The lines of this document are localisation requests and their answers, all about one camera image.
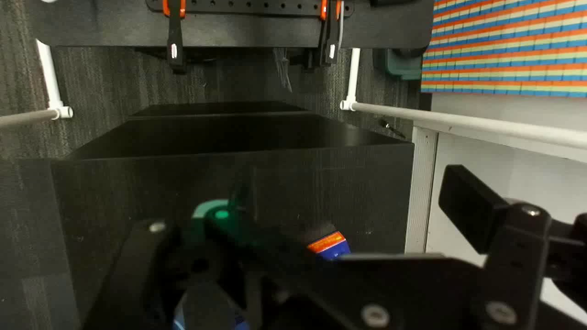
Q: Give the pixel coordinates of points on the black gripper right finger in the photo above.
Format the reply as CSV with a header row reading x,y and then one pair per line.
x,y
520,257

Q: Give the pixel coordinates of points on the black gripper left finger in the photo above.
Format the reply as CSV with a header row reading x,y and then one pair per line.
x,y
138,268

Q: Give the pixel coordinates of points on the green round object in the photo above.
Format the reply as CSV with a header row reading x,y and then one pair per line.
x,y
219,215

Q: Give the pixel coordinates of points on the blue orange screwdriver holder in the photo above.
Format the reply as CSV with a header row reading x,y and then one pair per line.
x,y
329,242

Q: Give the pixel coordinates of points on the teal plastic object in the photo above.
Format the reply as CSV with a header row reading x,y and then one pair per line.
x,y
401,64

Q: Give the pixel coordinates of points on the black cube table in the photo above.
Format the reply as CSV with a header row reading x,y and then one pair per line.
x,y
245,158

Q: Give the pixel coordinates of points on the orange black clamp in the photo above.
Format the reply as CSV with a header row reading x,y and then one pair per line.
x,y
175,33
331,29

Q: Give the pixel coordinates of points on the black perforated breadboard table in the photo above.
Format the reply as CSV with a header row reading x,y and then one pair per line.
x,y
257,28

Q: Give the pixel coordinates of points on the white pvc pipe frame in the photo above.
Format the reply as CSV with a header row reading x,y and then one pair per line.
x,y
478,123
48,92

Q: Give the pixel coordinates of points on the colourful striped wall panel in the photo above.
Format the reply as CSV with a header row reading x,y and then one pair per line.
x,y
507,46

